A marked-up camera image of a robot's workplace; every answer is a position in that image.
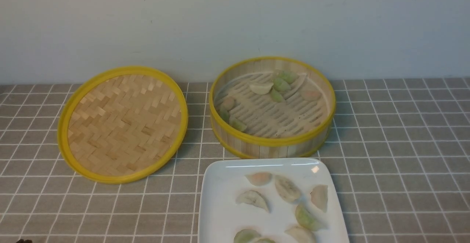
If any white dumpling plate left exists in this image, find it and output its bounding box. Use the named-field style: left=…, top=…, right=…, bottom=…
left=235, top=190, right=270, bottom=213

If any pink dumpling on plate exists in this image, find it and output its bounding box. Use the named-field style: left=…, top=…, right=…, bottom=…
left=245, top=172, right=272, bottom=186

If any green dumpling steamer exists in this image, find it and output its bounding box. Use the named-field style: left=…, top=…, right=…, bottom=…
left=229, top=116, right=247, bottom=132
left=272, top=76, right=292, bottom=92
left=219, top=106, right=230, bottom=124
left=275, top=70, right=299, bottom=84
left=270, top=89, right=285, bottom=103

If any pink dumpling steamer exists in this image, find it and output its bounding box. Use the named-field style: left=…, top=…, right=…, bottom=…
left=221, top=97, right=236, bottom=111
left=300, top=90, right=322, bottom=101

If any green dumpling plate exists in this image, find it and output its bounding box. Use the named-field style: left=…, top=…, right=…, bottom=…
left=295, top=203, right=327, bottom=231
left=233, top=229, right=261, bottom=243

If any white dumpling plate bottom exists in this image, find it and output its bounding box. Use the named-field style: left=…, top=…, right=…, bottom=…
left=284, top=226, right=317, bottom=243

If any white dumpling plate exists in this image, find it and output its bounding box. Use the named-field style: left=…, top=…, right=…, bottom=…
left=275, top=175, right=302, bottom=203
left=235, top=190, right=270, bottom=213
left=284, top=226, right=317, bottom=243

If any green dumpling plate right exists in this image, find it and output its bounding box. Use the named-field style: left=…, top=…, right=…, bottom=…
left=295, top=203, right=327, bottom=231

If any white dumpling plate centre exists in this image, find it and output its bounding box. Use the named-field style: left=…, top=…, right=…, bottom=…
left=275, top=175, right=302, bottom=203

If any white dumpling in steamer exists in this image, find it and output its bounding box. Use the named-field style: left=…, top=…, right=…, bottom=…
left=249, top=82, right=274, bottom=95

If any white square plate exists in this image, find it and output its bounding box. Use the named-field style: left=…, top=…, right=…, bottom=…
left=198, top=158, right=350, bottom=243

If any dark object at corner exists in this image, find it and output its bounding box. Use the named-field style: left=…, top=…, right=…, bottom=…
left=16, top=239, right=33, bottom=243

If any green dumpling plate bottom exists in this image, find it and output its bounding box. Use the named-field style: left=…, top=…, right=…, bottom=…
left=233, top=229, right=261, bottom=243

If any yellow-rimmed bamboo steamer basket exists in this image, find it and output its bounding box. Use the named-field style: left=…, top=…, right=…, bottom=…
left=208, top=56, right=336, bottom=158

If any pale dumpling plate right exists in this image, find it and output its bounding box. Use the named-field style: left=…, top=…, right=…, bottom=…
left=310, top=184, right=328, bottom=213

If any green dumpling steamer back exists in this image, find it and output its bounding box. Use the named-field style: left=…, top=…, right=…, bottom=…
left=275, top=70, right=299, bottom=84

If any yellow-rimmed woven bamboo lid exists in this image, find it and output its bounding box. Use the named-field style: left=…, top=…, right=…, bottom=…
left=57, top=66, right=189, bottom=184

